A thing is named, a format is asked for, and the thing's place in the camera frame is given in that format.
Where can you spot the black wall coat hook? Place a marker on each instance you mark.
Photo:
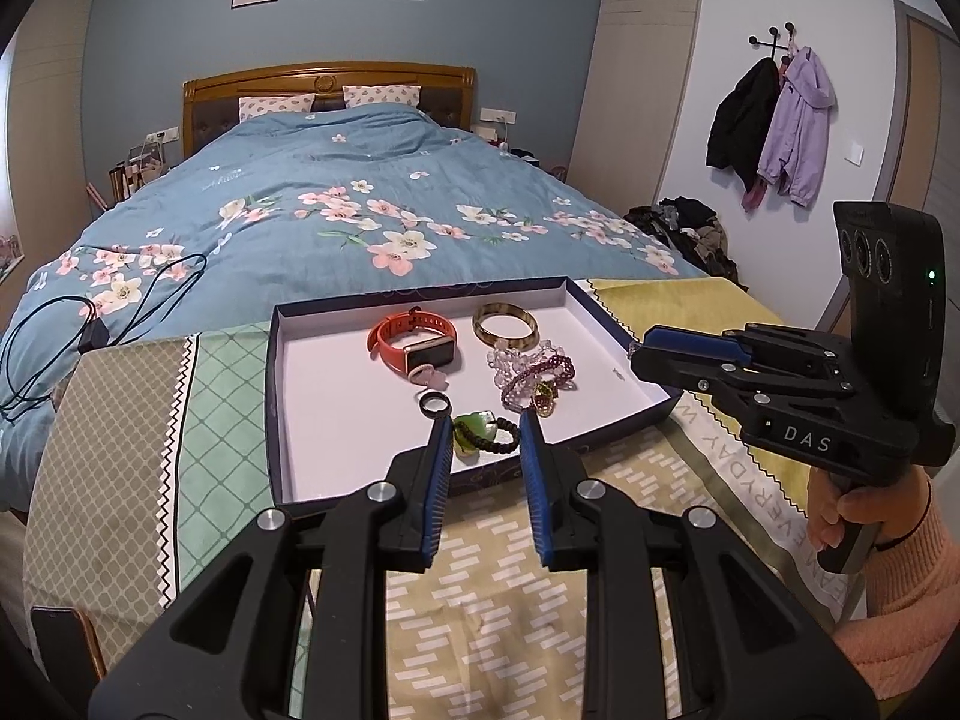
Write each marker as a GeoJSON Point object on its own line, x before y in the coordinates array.
{"type": "Point", "coordinates": [772, 41]}

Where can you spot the beige wardrobe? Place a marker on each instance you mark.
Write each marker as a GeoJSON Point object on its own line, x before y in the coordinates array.
{"type": "Point", "coordinates": [637, 75]}

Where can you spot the person's right hand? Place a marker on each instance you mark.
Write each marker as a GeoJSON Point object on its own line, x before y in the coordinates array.
{"type": "Point", "coordinates": [885, 502]}

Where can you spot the bedside cosmetics rack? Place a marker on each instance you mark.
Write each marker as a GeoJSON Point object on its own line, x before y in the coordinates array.
{"type": "Point", "coordinates": [135, 172]}

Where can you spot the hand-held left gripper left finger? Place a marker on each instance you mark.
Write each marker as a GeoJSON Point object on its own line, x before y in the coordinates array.
{"type": "Point", "coordinates": [439, 495]}

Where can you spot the patterned green beige blanket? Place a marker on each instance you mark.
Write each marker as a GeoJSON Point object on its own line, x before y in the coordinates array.
{"type": "Point", "coordinates": [225, 420]}

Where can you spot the black jacket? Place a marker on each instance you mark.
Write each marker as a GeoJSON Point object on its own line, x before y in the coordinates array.
{"type": "Point", "coordinates": [739, 120]}

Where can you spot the white patterned pillow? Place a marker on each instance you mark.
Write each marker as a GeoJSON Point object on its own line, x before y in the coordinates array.
{"type": "Point", "coordinates": [276, 105]}
{"type": "Point", "coordinates": [382, 95]}

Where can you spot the bed with blue floral duvet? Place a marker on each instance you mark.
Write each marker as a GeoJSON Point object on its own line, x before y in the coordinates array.
{"type": "Point", "coordinates": [315, 172]}

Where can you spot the green jade pendant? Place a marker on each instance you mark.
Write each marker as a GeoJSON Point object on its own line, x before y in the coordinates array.
{"type": "Point", "coordinates": [472, 431]}

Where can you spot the pile of dark clothes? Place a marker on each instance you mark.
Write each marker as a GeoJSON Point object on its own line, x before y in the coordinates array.
{"type": "Point", "coordinates": [697, 232]}

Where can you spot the pink braided pendant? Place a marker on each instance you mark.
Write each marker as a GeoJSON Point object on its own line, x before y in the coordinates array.
{"type": "Point", "coordinates": [431, 375]}

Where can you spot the wooden bed headboard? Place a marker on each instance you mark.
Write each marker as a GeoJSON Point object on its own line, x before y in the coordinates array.
{"type": "Point", "coordinates": [330, 79]}

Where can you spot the wooden door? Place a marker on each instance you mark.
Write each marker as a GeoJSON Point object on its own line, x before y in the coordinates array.
{"type": "Point", "coordinates": [922, 127]}

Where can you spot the orange smartwatch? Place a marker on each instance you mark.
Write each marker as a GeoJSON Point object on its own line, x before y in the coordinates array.
{"type": "Point", "coordinates": [382, 341]}

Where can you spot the yellow amber pendant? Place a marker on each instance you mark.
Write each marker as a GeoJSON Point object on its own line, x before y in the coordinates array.
{"type": "Point", "coordinates": [544, 399]}

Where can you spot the tortoiseshell bangle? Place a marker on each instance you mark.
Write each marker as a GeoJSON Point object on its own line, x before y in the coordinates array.
{"type": "Point", "coordinates": [506, 343]}

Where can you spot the bedside table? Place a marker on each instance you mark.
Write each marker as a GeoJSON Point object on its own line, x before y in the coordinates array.
{"type": "Point", "coordinates": [525, 157]}

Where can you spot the navy box with white inside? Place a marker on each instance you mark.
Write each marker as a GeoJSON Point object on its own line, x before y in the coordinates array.
{"type": "Point", "coordinates": [330, 405]}

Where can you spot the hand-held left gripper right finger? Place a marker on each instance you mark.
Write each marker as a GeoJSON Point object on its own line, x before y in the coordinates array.
{"type": "Point", "coordinates": [536, 495]}

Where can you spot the dark pink garment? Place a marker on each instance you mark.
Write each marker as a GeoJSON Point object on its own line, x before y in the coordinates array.
{"type": "Point", "coordinates": [752, 195]}

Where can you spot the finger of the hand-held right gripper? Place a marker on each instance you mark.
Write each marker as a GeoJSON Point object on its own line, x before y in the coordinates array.
{"type": "Point", "coordinates": [675, 367]}
{"type": "Point", "coordinates": [697, 345]}

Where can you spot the person's right forearm pink sleeve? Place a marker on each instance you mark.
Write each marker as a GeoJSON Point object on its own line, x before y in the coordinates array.
{"type": "Point", "coordinates": [907, 600]}

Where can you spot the white wall outlet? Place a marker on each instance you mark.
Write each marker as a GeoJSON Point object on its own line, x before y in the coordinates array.
{"type": "Point", "coordinates": [497, 116]}
{"type": "Point", "coordinates": [163, 136]}

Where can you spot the purple jacket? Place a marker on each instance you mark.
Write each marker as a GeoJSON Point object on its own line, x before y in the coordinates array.
{"type": "Point", "coordinates": [799, 127]}

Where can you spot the white light switch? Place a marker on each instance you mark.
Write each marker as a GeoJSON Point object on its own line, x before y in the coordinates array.
{"type": "Point", "coordinates": [853, 152]}

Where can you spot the smartphone with orange case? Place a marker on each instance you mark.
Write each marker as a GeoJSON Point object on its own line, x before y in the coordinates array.
{"type": "Point", "coordinates": [64, 641]}

